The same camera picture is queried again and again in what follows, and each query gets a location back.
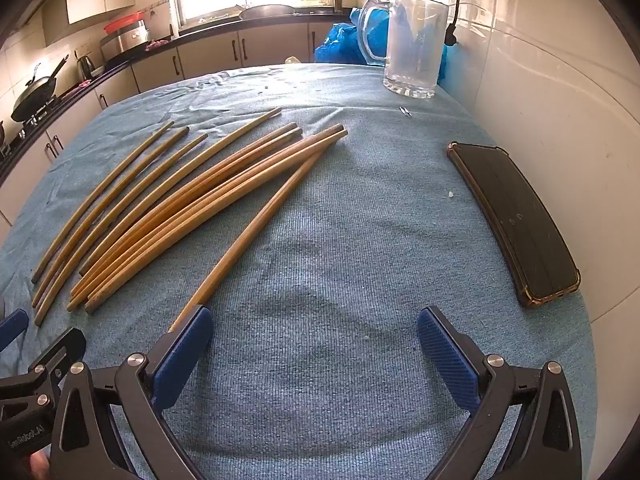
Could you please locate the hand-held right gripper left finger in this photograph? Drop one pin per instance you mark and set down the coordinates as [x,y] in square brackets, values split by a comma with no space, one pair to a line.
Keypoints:
[182,360]

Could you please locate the steel kettle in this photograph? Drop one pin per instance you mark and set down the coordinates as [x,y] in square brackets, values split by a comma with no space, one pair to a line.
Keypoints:
[86,67]

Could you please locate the pink cloth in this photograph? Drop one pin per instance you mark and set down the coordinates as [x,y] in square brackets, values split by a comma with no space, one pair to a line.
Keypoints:
[156,45]

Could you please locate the black cased phone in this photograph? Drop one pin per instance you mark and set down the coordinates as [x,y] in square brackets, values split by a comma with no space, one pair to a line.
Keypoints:
[520,225]

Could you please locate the black wok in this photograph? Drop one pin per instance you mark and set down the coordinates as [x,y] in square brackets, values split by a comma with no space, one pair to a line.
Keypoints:
[35,95]

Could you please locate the person's left hand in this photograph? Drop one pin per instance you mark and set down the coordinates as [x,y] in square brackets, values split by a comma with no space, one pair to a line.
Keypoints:
[40,467]

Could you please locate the row of wooden chopsticks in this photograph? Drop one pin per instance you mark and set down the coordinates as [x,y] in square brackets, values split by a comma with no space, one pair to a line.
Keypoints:
[190,200]

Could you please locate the blue towel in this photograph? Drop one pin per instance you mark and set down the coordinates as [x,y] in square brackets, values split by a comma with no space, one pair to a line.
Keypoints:
[350,260]

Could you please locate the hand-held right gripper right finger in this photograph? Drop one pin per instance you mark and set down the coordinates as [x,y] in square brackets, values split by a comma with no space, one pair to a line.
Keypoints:
[447,360]

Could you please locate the clear glass pitcher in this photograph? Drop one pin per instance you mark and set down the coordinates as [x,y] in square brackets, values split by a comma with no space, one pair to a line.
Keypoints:
[415,50]

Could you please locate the small metal clip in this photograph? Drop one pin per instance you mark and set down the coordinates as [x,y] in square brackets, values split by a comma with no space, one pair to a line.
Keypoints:
[405,111]

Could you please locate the row of beige base cabinets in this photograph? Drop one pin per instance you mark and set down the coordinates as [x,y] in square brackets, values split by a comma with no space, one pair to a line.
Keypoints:
[210,55]

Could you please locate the blue plastic bag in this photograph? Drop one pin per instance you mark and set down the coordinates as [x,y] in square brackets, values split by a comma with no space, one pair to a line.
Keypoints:
[335,45]

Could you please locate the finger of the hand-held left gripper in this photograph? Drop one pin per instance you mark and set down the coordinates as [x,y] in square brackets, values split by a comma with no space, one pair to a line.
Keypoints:
[12,329]
[30,385]

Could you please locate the black kitchen countertop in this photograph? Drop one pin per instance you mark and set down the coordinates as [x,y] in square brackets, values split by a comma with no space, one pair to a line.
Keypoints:
[210,27]

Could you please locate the steel pot with red lid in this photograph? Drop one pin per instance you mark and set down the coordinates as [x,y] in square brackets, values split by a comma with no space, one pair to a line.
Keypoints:
[125,35]

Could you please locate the grey metal pan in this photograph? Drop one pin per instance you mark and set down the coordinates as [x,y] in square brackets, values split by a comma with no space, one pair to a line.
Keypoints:
[267,11]

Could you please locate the brown wooden chopstick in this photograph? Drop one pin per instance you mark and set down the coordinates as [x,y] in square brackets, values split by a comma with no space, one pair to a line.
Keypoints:
[252,227]

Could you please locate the black gas stove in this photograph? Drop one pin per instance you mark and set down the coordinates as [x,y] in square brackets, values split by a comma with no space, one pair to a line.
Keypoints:
[42,110]

